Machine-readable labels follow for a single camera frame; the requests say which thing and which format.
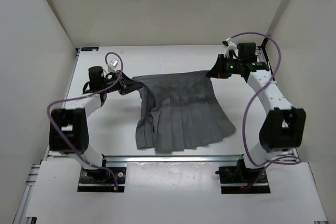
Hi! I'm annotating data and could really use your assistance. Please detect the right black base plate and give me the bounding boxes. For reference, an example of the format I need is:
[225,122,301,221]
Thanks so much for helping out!
[215,157,271,195]

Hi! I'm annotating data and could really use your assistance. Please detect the aluminium front rail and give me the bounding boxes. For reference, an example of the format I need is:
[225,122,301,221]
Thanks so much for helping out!
[106,155,240,163]

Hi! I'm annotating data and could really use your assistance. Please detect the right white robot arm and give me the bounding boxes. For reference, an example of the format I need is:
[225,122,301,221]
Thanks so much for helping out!
[206,54,306,182]

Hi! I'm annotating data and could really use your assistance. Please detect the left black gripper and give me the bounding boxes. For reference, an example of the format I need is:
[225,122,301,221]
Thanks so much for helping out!
[101,70,141,95]

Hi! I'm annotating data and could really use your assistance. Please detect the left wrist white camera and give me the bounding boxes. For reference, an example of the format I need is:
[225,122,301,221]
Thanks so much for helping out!
[107,58,119,73]

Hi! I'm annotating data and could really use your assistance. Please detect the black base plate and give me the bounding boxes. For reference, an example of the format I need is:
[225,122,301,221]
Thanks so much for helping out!
[215,157,271,195]
[77,163,127,193]

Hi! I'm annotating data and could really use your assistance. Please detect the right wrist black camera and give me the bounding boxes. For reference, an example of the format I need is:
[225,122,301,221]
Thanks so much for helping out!
[237,42,257,62]

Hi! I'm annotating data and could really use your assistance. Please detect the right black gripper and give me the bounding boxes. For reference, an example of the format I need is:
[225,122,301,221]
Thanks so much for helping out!
[207,54,244,79]

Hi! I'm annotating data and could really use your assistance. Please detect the grey pleated skirt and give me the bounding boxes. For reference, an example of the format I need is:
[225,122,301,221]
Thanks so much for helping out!
[133,70,236,154]

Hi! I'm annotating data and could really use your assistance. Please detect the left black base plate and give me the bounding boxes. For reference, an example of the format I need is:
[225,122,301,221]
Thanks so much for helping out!
[77,163,127,193]

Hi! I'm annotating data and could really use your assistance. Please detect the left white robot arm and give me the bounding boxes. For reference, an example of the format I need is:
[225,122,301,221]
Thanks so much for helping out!
[49,66,143,182]

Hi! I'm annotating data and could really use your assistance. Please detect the left blue corner label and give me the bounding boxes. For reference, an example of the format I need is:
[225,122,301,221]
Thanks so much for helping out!
[81,47,99,51]

